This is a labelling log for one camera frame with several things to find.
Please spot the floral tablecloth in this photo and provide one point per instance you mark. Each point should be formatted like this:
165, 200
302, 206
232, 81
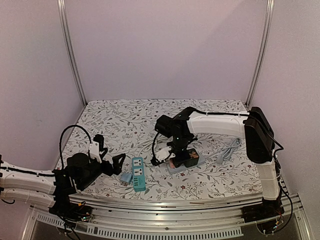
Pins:
128, 127

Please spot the small blue cube adapter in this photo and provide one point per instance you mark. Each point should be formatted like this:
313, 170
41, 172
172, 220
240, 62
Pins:
126, 178

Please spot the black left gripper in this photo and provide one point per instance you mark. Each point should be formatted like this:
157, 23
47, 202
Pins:
115, 168

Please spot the aluminium front rail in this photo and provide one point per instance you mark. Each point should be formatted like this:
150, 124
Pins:
209, 219

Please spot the right aluminium frame post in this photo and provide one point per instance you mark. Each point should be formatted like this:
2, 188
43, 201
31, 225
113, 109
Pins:
270, 4

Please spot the dark green cube socket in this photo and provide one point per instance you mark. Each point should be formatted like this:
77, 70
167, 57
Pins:
193, 158

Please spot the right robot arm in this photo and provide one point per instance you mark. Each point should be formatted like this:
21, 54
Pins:
252, 126

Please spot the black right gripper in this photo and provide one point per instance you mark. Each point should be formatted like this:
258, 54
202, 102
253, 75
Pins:
179, 155

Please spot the left aluminium frame post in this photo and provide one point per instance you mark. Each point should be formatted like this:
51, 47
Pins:
61, 5

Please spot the teal power strip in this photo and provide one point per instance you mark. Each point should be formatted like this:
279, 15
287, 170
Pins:
138, 174

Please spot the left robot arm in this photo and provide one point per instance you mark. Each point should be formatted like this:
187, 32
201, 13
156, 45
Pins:
53, 187

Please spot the aluminium frame post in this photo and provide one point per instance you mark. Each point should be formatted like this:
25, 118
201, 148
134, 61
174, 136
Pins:
61, 5
270, 4

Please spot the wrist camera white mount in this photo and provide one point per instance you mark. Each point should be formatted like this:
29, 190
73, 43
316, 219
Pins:
162, 156
97, 149

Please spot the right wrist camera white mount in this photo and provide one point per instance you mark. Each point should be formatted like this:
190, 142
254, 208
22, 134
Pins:
162, 156

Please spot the pink cube adapter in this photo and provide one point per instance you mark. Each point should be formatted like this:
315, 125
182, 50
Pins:
171, 164

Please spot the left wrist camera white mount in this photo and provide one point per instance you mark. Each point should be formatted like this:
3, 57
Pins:
97, 149

